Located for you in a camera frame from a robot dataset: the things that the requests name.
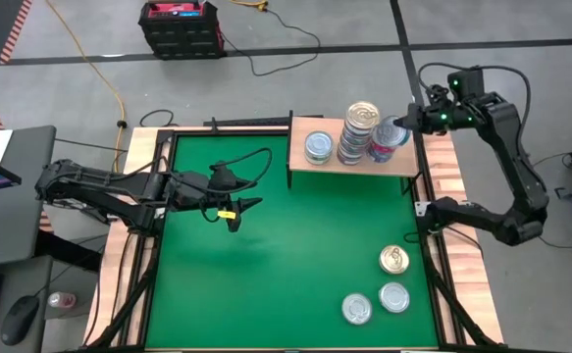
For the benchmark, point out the light blue tuna can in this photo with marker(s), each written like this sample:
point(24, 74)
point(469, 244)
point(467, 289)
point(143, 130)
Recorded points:
point(389, 130)

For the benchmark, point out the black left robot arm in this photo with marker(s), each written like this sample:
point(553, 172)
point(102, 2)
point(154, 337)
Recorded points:
point(109, 184)

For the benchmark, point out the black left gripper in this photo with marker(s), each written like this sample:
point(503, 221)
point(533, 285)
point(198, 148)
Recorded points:
point(192, 193)

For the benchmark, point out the grey desk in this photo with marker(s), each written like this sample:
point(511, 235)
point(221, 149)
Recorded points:
point(25, 220)

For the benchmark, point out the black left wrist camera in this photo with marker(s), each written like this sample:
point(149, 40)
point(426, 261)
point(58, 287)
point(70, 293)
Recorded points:
point(224, 179)

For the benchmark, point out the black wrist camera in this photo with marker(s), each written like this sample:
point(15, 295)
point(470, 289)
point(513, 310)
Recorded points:
point(469, 81)
point(224, 179)

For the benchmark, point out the red black power station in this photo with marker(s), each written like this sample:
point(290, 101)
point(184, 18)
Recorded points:
point(182, 36)

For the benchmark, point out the wooden shelf black legs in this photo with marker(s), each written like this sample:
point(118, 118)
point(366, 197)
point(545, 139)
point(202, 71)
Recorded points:
point(315, 169)

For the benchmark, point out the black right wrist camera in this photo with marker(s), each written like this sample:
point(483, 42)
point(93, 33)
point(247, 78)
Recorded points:
point(469, 81)

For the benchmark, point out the silver lidded tuna can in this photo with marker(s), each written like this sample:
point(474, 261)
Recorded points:
point(356, 308)

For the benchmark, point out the grey side table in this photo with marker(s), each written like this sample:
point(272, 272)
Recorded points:
point(20, 274)

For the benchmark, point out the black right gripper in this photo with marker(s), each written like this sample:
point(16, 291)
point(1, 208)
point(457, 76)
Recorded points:
point(442, 117)

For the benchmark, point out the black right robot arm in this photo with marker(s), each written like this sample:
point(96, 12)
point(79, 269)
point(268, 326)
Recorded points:
point(521, 162)

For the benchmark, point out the small red white bottle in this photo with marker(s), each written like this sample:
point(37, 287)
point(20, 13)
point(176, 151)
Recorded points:
point(62, 299)

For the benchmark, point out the green white tuna can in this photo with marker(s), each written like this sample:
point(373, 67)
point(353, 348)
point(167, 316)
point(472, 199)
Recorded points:
point(319, 163)
point(319, 144)

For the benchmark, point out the green table mat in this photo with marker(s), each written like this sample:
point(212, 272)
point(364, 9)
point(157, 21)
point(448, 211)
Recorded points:
point(266, 269)

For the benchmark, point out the yellow tape tag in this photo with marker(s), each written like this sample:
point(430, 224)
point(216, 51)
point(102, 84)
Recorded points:
point(226, 214)

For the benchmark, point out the white metal bracket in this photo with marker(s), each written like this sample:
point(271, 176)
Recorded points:
point(419, 208)

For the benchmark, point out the black computer mouse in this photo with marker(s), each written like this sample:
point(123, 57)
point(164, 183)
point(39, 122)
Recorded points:
point(18, 316)

